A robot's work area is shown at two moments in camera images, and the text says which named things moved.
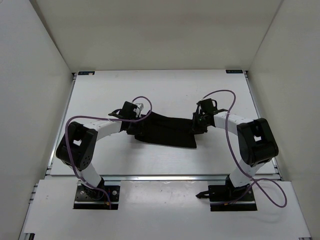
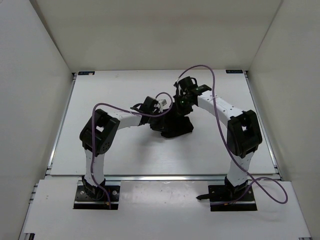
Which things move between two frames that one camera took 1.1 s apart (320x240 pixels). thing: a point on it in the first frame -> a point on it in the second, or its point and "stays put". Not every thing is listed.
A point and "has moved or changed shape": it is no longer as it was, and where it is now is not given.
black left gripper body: x=131 y=129 -> x=152 y=112
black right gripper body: x=199 y=126 -> x=183 y=105
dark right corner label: x=234 y=71 stays put
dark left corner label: x=86 y=73 stays put
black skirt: x=159 y=129 has moved or changed shape
